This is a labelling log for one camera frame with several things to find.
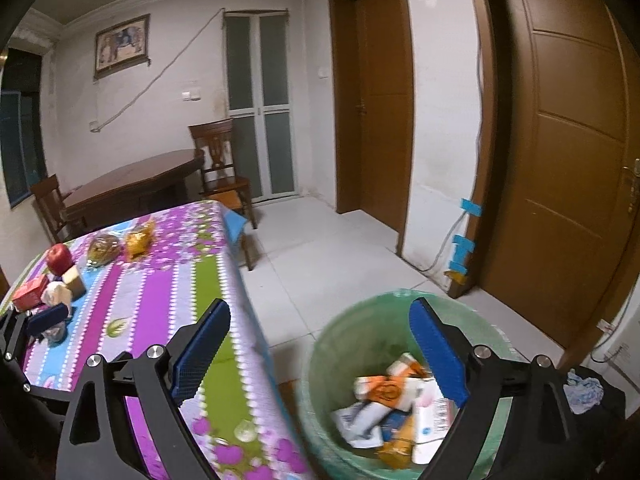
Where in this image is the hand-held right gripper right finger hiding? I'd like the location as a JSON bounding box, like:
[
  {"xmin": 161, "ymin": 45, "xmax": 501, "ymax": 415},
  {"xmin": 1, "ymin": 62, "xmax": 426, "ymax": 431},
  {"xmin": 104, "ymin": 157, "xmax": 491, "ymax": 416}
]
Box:
[{"xmin": 409, "ymin": 297, "xmax": 583, "ymax": 480}]

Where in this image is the trash bin with green bag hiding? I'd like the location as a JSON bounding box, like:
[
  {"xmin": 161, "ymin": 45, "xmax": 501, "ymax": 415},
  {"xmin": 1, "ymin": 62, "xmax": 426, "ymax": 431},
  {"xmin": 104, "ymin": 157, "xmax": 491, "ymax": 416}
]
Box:
[{"xmin": 295, "ymin": 287, "xmax": 506, "ymax": 480}]

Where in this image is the wooden chair with blue cushion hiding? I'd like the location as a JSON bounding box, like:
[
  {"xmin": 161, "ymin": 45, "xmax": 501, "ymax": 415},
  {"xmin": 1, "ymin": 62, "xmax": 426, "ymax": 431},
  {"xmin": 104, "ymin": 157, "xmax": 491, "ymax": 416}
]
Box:
[{"xmin": 220, "ymin": 207, "xmax": 257, "ymax": 271}]

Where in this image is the orange white packet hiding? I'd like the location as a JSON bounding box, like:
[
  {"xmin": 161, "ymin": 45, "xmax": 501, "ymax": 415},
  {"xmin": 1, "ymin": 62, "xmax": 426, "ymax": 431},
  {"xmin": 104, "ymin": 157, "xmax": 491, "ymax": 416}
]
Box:
[{"xmin": 354, "ymin": 354, "xmax": 432, "ymax": 411}]

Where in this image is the clear bag of nuts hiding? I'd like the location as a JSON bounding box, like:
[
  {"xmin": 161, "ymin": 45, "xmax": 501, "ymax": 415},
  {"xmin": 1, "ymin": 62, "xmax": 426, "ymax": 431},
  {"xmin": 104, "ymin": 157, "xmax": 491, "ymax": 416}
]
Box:
[{"xmin": 87, "ymin": 235, "xmax": 123, "ymax": 267}]

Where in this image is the plain dark wooden chair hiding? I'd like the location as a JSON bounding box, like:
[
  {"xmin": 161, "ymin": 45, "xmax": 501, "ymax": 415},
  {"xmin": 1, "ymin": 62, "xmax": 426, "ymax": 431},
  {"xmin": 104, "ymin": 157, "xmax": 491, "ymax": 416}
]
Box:
[{"xmin": 30, "ymin": 174, "xmax": 73, "ymax": 243}]

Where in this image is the grey wrapper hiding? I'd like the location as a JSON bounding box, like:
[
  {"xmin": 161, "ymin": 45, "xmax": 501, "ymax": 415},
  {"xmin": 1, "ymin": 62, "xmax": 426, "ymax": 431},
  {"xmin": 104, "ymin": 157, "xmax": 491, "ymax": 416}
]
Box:
[{"xmin": 37, "ymin": 324, "xmax": 69, "ymax": 346}]

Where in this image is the frosted glass double door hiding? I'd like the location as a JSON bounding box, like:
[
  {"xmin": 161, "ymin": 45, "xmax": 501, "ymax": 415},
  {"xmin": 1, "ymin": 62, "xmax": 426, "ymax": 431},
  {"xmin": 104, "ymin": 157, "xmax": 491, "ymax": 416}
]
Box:
[{"xmin": 222, "ymin": 8, "xmax": 301, "ymax": 203}]

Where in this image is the carved back wooden chair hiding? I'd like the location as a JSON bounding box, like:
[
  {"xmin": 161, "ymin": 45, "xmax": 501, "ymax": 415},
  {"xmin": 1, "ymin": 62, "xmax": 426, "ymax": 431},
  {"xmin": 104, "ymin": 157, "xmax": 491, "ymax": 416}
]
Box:
[{"xmin": 188, "ymin": 119, "xmax": 258, "ymax": 231}]

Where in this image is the red cardboard box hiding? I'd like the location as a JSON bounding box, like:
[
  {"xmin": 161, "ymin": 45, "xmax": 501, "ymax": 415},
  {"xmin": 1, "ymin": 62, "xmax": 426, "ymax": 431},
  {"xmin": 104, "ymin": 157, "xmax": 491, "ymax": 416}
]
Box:
[{"xmin": 11, "ymin": 276, "xmax": 50, "ymax": 311}]

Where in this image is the black bag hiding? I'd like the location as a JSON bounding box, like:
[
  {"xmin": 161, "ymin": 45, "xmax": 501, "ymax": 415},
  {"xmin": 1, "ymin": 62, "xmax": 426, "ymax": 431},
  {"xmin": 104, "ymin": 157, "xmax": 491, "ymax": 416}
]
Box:
[{"xmin": 565, "ymin": 367, "xmax": 628, "ymax": 461}]

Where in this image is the brown panelled wooden door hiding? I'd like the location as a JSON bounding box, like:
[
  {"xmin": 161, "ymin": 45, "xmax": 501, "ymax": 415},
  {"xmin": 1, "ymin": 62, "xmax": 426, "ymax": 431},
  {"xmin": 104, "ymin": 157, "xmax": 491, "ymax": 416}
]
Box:
[{"xmin": 475, "ymin": 0, "xmax": 640, "ymax": 371}]

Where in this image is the long sagging wall cable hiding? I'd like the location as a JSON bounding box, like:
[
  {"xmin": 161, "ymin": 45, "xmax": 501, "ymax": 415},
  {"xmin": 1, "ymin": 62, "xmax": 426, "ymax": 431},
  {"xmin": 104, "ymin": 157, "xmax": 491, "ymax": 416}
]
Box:
[{"xmin": 90, "ymin": 8, "xmax": 226, "ymax": 133}]

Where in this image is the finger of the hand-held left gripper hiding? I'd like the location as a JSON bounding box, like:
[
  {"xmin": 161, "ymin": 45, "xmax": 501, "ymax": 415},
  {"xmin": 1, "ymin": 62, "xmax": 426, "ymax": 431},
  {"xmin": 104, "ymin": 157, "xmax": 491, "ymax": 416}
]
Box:
[
  {"xmin": 0, "ymin": 339, "xmax": 76, "ymax": 406},
  {"xmin": 0, "ymin": 302, "xmax": 71, "ymax": 341}
]

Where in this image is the blue white rag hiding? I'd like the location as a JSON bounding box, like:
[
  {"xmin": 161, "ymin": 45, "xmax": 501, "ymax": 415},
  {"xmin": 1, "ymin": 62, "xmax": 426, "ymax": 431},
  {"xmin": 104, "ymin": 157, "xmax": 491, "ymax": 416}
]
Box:
[{"xmin": 564, "ymin": 369, "xmax": 606, "ymax": 415}]

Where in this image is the framed wall picture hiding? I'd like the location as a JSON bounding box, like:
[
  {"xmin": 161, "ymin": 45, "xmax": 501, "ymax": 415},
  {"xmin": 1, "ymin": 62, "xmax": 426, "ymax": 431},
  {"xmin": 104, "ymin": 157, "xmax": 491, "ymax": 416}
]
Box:
[{"xmin": 93, "ymin": 13, "xmax": 152, "ymax": 80}]

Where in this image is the beige crumpled ball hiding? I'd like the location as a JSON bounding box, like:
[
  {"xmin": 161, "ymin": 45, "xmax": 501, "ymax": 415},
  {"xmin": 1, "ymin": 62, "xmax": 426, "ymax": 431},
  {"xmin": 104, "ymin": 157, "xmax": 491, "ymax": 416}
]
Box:
[{"xmin": 41, "ymin": 281, "xmax": 73, "ymax": 311}]

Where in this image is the crumpled gold foil wrapper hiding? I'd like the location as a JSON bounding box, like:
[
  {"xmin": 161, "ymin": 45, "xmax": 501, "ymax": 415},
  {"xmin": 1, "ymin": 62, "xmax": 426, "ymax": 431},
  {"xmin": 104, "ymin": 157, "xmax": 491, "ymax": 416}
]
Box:
[{"xmin": 123, "ymin": 221, "xmax": 157, "ymax": 261}]

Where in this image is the dark window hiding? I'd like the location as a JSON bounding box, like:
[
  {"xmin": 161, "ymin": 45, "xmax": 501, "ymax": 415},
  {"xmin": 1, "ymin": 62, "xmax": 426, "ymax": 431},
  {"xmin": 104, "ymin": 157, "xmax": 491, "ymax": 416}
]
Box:
[{"xmin": 0, "ymin": 47, "xmax": 48, "ymax": 208}]

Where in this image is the red apple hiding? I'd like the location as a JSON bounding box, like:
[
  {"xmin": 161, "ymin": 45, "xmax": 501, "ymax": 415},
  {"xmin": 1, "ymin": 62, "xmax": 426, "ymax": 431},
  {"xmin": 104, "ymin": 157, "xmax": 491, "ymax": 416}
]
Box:
[{"xmin": 46, "ymin": 243, "xmax": 74, "ymax": 276}]

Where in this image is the dark wooden dining table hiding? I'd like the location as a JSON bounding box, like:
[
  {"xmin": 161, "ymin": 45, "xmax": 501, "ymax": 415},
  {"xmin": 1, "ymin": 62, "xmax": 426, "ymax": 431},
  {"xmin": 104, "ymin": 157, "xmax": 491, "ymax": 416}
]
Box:
[{"xmin": 59, "ymin": 149, "xmax": 206, "ymax": 233}]

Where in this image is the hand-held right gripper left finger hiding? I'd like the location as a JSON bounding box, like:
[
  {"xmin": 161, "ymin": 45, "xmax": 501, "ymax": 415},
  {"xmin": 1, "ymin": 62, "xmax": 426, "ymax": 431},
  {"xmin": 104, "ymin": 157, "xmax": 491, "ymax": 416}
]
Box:
[{"xmin": 56, "ymin": 298, "xmax": 232, "ymax": 480}]

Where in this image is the purple floral striped tablecloth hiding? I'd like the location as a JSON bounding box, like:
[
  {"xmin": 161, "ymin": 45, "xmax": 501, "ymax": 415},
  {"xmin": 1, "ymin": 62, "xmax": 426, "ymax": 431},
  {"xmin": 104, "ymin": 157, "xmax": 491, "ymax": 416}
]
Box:
[{"xmin": 0, "ymin": 200, "xmax": 316, "ymax": 480}]

